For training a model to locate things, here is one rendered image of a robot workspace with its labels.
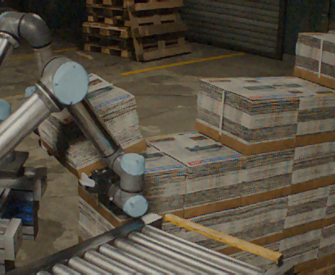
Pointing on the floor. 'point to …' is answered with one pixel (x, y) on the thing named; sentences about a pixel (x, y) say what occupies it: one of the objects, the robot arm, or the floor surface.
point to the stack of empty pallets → (113, 27)
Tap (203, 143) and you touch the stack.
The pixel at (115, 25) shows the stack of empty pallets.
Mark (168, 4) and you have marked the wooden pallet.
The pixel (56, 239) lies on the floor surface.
